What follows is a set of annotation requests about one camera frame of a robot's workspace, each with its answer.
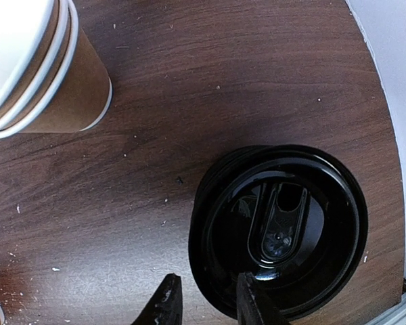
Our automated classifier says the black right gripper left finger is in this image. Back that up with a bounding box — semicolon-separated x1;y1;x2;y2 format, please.
132;274;183;325

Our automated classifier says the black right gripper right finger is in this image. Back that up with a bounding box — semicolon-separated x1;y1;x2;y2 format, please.
235;272;288;325

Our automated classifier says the stack of black cup lids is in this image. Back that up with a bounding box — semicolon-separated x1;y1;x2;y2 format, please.
188;145;368;320

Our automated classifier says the stack of brown paper cups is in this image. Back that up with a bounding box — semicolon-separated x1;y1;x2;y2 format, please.
0;1;113;139

